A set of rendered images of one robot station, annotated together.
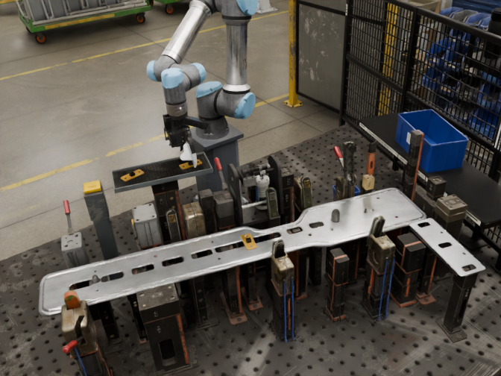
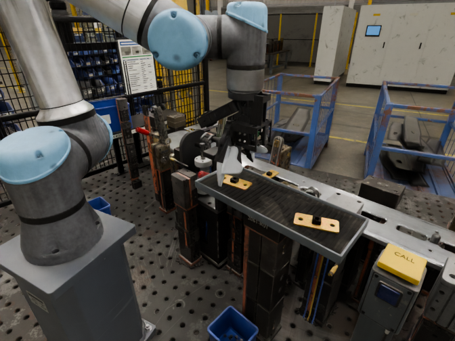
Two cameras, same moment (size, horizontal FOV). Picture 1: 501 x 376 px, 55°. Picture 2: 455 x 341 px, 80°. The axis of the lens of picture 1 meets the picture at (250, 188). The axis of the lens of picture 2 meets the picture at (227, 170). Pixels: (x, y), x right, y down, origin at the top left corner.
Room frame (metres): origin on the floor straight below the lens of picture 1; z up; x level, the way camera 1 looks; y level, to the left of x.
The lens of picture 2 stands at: (1.91, 0.71, 1.50)
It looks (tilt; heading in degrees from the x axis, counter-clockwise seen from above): 28 degrees down; 239
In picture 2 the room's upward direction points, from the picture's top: straight up
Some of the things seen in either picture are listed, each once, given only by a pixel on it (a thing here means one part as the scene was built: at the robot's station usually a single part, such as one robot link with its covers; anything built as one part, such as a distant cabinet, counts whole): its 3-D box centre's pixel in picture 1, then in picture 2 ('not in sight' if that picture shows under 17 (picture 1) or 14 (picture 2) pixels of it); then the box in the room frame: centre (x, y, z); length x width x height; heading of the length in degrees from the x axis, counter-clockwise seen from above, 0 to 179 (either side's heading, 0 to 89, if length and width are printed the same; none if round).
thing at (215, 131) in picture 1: (212, 121); (59, 220); (1.98, 0.16, 1.15); 0.15 x 0.15 x 0.10
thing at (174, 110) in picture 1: (177, 107); (246, 80); (1.58, 0.24, 1.41); 0.08 x 0.08 x 0.05
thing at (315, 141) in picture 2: not in sight; (291, 121); (-0.42, -1.66, 0.47); 1.20 x 0.80 x 0.95; 31
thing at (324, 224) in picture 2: (132, 174); (316, 220); (1.54, 0.44, 1.17); 0.08 x 0.04 x 0.01; 131
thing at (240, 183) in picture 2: (190, 163); (234, 180); (1.60, 0.22, 1.17); 0.08 x 0.04 x 0.01; 116
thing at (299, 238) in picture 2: (162, 171); (272, 201); (1.57, 0.33, 1.16); 0.37 x 0.14 x 0.02; 106
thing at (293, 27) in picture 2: not in sight; (295, 40); (-7.07, -8.73, 1.00); 4.54 x 0.14 x 2.00; 122
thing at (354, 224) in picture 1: (244, 245); (274, 177); (1.30, 0.04, 1.00); 1.38 x 0.22 x 0.02; 106
